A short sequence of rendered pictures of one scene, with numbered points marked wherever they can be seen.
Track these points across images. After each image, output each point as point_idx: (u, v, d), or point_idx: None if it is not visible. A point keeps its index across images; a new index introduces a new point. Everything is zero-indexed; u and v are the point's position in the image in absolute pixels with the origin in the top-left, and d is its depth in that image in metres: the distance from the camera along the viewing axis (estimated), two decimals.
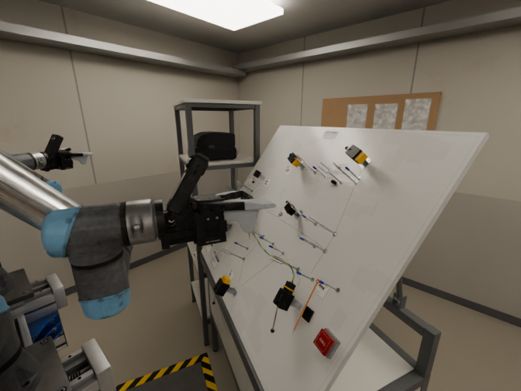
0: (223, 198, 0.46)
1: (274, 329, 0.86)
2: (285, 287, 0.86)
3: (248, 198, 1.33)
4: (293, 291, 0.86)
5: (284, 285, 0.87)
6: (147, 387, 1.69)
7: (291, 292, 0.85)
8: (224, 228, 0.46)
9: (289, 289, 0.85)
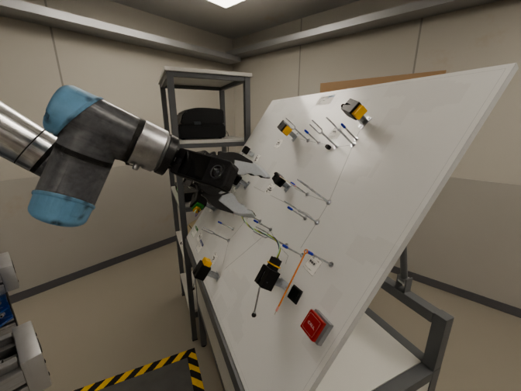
0: None
1: (255, 313, 0.72)
2: (269, 263, 0.73)
3: None
4: (278, 268, 0.72)
5: (268, 261, 0.73)
6: (128, 385, 1.55)
7: (276, 268, 0.71)
8: None
9: (274, 266, 0.71)
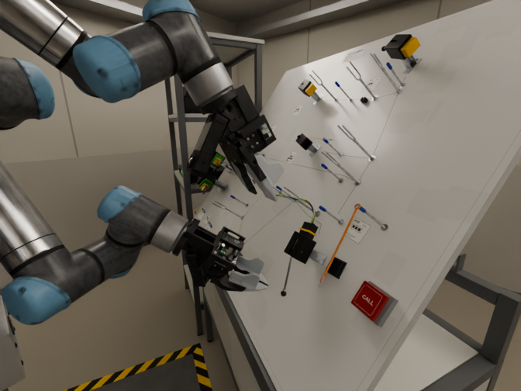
0: (235, 162, 0.49)
1: (286, 290, 0.58)
2: (302, 230, 0.59)
3: None
4: (314, 236, 0.58)
5: (301, 228, 0.59)
6: (128, 382, 1.41)
7: (312, 236, 0.58)
8: None
9: (309, 232, 0.57)
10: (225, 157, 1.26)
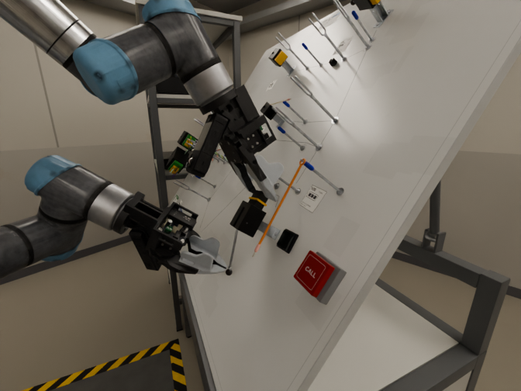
0: (235, 162, 0.49)
1: (231, 268, 0.50)
2: (251, 198, 0.51)
3: None
4: (264, 205, 0.50)
5: (250, 197, 0.51)
6: (98, 380, 1.33)
7: (260, 205, 0.50)
8: None
9: (257, 200, 0.49)
10: (198, 140, 1.19)
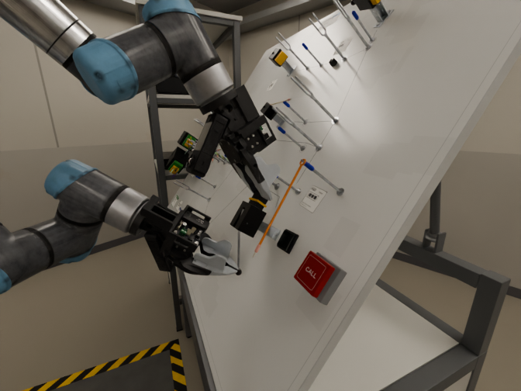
0: (235, 162, 0.49)
1: (239, 268, 0.51)
2: (251, 199, 0.51)
3: None
4: (264, 207, 0.50)
5: (250, 198, 0.51)
6: (98, 380, 1.33)
7: (260, 206, 0.50)
8: None
9: (257, 202, 0.49)
10: (198, 140, 1.18)
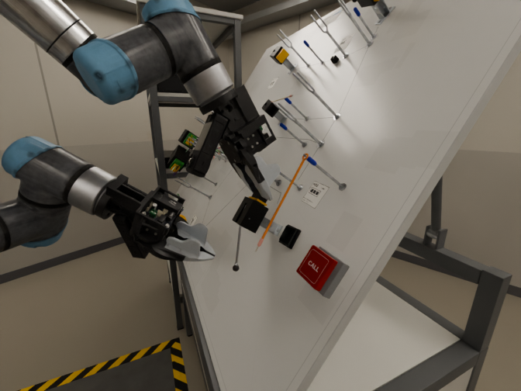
0: (235, 162, 0.49)
1: (238, 264, 0.51)
2: (251, 198, 0.51)
3: None
4: (264, 205, 0.50)
5: (250, 197, 0.51)
6: (98, 378, 1.34)
7: (260, 205, 0.50)
8: None
9: (257, 201, 0.49)
10: (198, 137, 1.19)
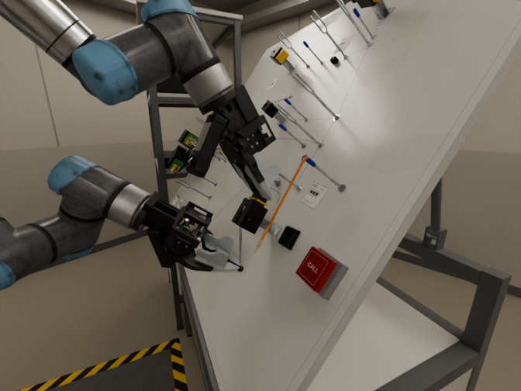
0: (235, 163, 0.49)
1: (242, 264, 0.51)
2: (251, 198, 0.51)
3: None
4: (264, 205, 0.50)
5: (250, 197, 0.51)
6: (98, 378, 1.34)
7: (260, 205, 0.50)
8: None
9: (257, 201, 0.49)
10: (198, 138, 1.19)
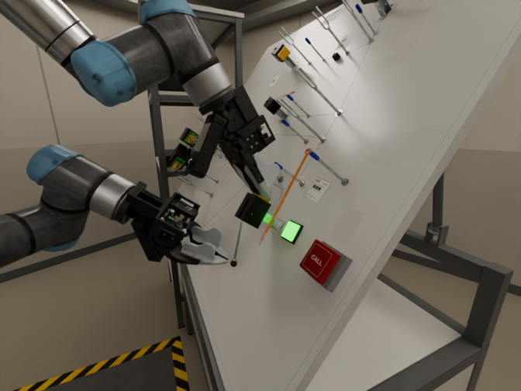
0: (234, 163, 0.49)
1: (236, 260, 0.50)
2: (253, 195, 0.51)
3: None
4: (267, 202, 0.50)
5: (253, 193, 0.51)
6: (100, 376, 1.34)
7: None
8: None
9: (260, 197, 0.49)
10: None
